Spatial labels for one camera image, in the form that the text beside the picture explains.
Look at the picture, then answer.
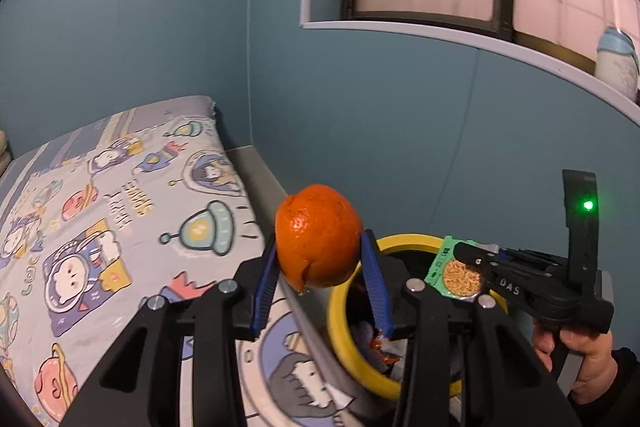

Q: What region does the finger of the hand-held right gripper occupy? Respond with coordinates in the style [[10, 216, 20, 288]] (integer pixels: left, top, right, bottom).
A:
[[497, 247, 557, 265], [452, 242, 502, 269]]

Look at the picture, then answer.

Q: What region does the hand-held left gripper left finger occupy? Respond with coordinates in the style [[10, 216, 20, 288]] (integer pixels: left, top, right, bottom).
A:
[[60, 234, 282, 427]]

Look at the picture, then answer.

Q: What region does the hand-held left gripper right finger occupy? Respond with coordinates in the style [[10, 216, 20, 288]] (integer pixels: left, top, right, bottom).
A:
[[360, 229, 583, 427]]

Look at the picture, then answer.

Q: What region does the green snack packet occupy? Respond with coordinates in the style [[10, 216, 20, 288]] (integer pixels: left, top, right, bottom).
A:
[[423, 235, 494, 301]]

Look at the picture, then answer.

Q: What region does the yellow rimmed black trash bin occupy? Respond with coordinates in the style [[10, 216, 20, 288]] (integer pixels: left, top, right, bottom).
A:
[[326, 234, 509, 401]]

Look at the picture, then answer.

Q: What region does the orange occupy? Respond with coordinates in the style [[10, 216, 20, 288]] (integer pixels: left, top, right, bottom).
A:
[[274, 183, 365, 294]]

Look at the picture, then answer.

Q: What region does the person's right forearm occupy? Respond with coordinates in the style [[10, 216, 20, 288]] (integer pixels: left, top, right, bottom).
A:
[[569, 346, 640, 427]]

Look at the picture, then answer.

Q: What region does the person's right hand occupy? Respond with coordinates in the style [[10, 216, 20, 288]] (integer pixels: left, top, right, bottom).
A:
[[530, 321, 617, 404]]

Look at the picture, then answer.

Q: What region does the cartoon printed blanket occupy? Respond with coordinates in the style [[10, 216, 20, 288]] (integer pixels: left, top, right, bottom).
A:
[[0, 107, 362, 427]]

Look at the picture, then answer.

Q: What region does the white cup blue lid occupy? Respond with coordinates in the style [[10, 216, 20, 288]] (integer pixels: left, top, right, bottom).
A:
[[593, 26, 640, 101]]

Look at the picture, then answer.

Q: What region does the blue striped bedsheet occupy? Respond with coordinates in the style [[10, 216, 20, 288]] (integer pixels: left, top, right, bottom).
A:
[[0, 94, 219, 188]]

